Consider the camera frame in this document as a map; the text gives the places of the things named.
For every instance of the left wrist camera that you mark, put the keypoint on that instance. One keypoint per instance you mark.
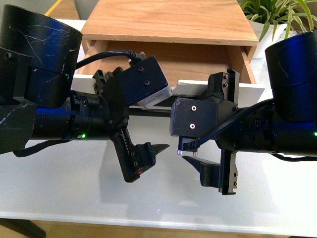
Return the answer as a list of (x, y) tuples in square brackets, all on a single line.
[(144, 83)]

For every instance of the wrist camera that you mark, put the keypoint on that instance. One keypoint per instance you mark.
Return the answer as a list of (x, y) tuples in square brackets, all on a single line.
[(192, 119), (144, 83)]

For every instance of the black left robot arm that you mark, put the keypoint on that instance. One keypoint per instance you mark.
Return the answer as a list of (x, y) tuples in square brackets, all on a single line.
[(38, 108)]

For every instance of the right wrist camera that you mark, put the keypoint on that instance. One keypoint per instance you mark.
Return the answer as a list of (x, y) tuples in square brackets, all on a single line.
[(192, 119)]

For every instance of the wooden drawer cabinet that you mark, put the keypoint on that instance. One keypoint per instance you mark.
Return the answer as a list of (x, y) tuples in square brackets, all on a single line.
[(204, 22)]

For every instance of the white top drawer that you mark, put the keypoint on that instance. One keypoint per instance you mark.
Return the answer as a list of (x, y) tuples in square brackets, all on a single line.
[(188, 66)]

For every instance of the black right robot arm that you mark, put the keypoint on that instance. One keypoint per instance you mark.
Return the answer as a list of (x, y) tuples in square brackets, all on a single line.
[(284, 126)]

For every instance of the spiky green plant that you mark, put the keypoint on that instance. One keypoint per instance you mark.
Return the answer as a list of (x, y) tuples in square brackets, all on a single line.
[(277, 12)]

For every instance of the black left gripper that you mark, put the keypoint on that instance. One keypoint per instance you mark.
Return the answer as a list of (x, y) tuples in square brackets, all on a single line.
[(133, 159)]

